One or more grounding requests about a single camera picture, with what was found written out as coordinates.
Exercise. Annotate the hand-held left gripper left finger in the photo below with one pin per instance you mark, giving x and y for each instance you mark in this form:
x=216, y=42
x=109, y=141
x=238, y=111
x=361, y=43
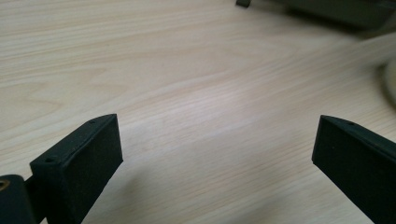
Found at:
x=77, y=174

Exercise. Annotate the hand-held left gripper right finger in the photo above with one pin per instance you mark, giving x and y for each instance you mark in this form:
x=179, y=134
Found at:
x=358, y=168

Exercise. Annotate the pale round object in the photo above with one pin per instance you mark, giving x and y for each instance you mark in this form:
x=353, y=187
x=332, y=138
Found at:
x=391, y=82

